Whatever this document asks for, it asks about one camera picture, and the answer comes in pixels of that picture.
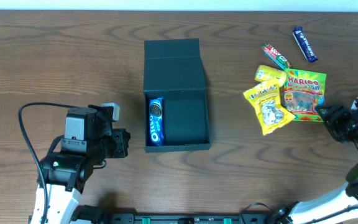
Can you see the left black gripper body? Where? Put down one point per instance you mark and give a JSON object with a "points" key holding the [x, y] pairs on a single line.
{"points": [[120, 143]]}

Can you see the yellow Hacks candy bag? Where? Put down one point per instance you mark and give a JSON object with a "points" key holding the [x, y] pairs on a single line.
{"points": [[265, 99]]}

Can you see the green Haribo gummy bag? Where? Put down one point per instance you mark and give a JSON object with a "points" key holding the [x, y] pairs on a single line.
{"points": [[303, 92]]}

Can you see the black gift box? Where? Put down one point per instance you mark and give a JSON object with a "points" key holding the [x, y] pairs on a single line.
{"points": [[173, 69]]}

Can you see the red green snack bar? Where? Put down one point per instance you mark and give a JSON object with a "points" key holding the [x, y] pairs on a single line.
{"points": [[276, 57]]}

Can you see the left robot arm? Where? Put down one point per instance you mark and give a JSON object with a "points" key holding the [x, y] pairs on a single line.
{"points": [[89, 140]]}

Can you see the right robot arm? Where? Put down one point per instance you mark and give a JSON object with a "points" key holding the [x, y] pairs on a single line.
{"points": [[341, 204]]}

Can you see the dark blue chocolate bar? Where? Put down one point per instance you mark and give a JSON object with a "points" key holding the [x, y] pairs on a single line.
{"points": [[304, 45]]}

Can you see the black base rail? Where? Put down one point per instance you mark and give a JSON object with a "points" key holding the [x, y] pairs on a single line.
{"points": [[94, 215]]}

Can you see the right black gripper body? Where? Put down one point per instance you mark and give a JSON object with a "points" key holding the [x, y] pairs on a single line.
{"points": [[334, 118]]}

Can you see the blue Oreo cookie pack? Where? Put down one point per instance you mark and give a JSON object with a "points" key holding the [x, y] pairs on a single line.
{"points": [[156, 121]]}

